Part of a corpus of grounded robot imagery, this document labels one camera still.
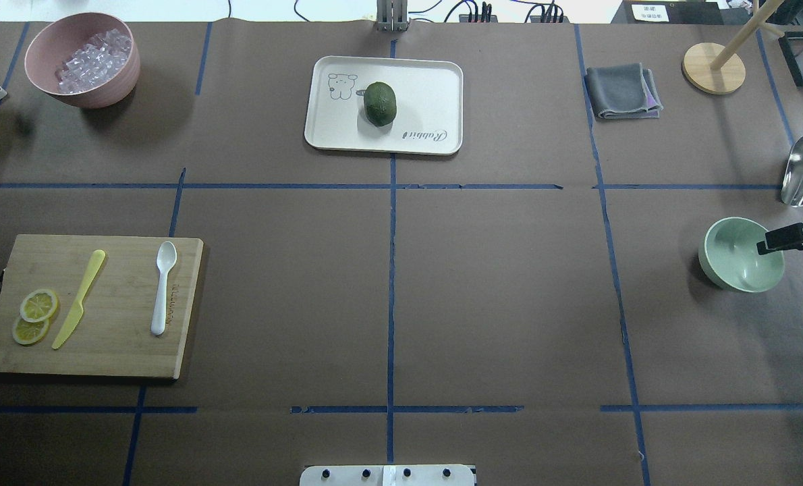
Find light green bowl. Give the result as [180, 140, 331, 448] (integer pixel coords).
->
[698, 217, 785, 293]

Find white plastic spoon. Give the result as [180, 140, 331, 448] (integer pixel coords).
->
[150, 240, 177, 336]

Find pink bowl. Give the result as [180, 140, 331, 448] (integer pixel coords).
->
[23, 12, 140, 109]

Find wooden stand with pole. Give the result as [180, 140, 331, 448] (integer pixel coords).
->
[682, 1, 785, 95]

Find grey folded cloth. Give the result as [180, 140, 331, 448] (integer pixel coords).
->
[584, 63, 663, 119]

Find black box with label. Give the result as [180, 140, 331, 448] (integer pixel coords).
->
[611, 1, 723, 25]

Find white rabbit tray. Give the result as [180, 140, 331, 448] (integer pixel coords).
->
[304, 56, 464, 156]

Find black power strip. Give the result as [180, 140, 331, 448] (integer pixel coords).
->
[449, 1, 570, 24]

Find green avocado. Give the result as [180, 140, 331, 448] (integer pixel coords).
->
[362, 81, 397, 127]

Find bamboo cutting board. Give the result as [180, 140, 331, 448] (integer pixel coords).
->
[0, 234, 204, 379]

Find clear ice cubes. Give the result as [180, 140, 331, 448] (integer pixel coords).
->
[54, 28, 136, 95]

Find yellow plastic knife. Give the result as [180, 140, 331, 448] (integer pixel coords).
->
[52, 249, 107, 350]

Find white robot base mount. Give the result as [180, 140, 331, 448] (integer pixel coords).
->
[299, 464, 478, 485]

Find grey metal bracket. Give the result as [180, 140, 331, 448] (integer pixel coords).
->
[376, 0, 410, 32]

